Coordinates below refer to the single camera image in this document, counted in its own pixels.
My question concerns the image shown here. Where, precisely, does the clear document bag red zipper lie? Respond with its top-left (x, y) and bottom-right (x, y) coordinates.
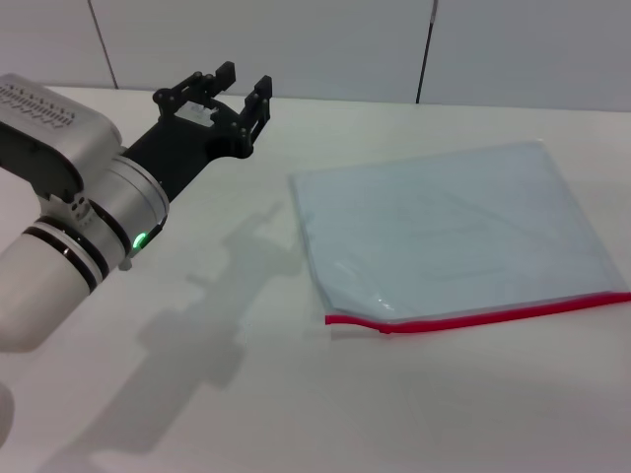
top-left (288, 139), bottom-right (631, 338)

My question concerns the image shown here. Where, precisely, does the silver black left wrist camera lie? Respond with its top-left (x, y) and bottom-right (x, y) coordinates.
top-left (0, 73), bottom-right (125, 202)

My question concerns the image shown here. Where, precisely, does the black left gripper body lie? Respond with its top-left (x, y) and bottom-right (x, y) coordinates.
top-left (121, 97), bottom-right (257, 201)

